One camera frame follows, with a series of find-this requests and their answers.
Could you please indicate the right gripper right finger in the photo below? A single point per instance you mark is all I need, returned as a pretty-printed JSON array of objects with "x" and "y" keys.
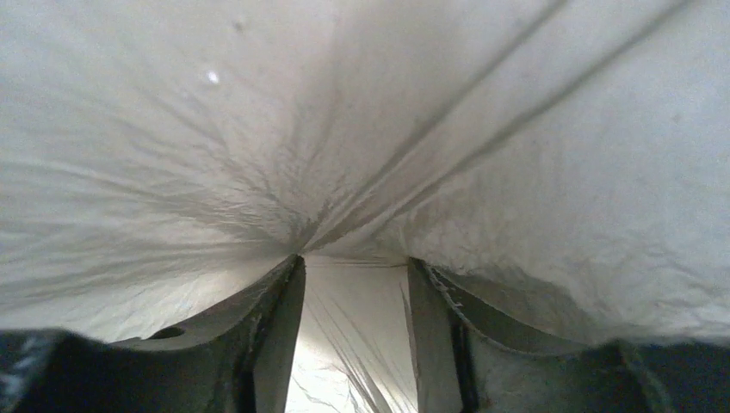
[{"x": 470, "y": 357}]

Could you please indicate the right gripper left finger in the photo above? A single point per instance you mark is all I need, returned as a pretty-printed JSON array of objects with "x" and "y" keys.
[{"x": 235, "y": 356}]

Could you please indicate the dark translucent trash bag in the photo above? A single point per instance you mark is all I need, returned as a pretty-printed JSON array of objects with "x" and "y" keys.
[{"x": 566, "y": 161}]

